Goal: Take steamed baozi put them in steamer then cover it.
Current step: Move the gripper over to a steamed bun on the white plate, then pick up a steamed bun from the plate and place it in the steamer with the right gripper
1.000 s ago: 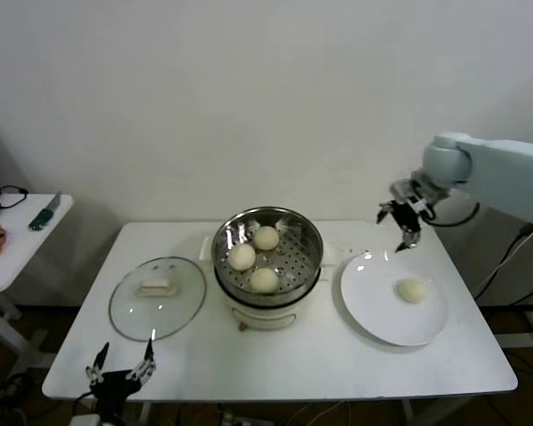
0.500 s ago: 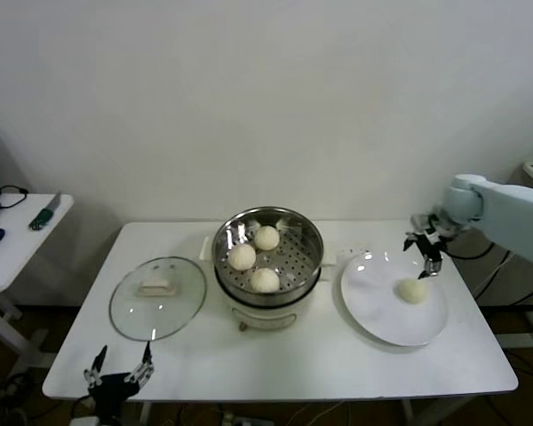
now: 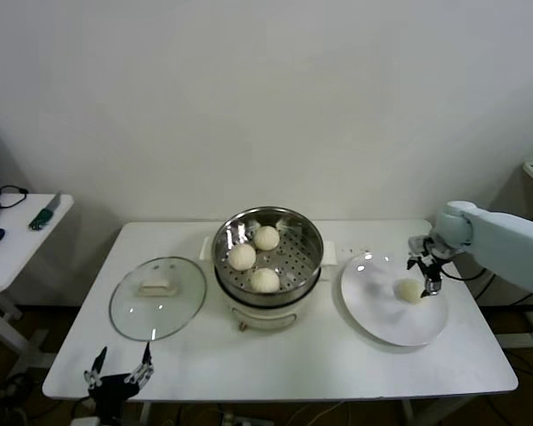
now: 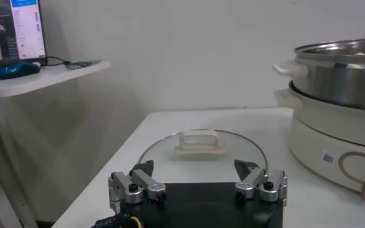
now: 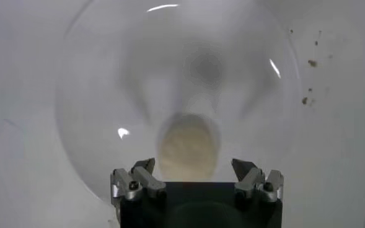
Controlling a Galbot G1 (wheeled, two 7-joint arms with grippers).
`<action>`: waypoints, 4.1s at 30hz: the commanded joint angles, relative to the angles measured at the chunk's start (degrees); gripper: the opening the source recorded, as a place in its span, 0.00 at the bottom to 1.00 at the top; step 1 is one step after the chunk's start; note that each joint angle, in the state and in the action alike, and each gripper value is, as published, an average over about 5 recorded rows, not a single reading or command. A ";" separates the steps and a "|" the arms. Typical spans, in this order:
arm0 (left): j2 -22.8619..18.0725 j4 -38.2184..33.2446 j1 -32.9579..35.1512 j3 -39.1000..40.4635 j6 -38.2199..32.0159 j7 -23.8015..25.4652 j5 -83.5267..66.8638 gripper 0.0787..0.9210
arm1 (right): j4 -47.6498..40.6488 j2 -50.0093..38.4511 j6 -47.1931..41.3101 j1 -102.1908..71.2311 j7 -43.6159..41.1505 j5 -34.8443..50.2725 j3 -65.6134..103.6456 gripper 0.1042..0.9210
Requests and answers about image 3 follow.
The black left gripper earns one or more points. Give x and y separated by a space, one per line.
112 386

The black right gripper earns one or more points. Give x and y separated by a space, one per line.
431 262

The white steamed baozi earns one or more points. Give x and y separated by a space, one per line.
408 292
265 280
266 238
242 258

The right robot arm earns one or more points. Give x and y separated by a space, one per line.
506 239

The perforated steel steamer basket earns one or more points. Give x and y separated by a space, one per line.
293 262

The white table leg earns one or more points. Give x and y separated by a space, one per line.
143 413
408 413

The white round plate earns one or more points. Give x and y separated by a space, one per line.
382 310

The white electric cooker base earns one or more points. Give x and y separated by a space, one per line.
266 317

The white side table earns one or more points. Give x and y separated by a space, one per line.
22 239

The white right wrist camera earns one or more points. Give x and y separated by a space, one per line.
416 244

